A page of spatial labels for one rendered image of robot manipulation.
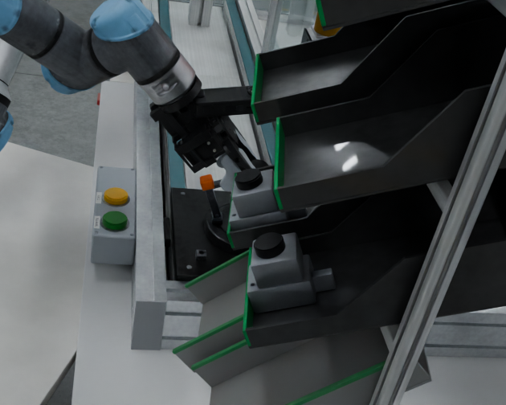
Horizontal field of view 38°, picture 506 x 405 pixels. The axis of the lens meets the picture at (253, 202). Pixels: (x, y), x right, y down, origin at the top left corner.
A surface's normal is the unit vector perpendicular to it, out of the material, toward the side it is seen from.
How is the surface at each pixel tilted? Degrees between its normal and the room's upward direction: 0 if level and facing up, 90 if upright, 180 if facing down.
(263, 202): 90
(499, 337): 90
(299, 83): 25
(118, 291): 0
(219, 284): 90
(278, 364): 45
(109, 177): 0
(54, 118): 0
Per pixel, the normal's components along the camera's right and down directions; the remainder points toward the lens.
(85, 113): 0.17, -0.82
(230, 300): -0.58, -0.70
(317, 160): -0.26, -0.81
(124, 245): 0.13, 0.57
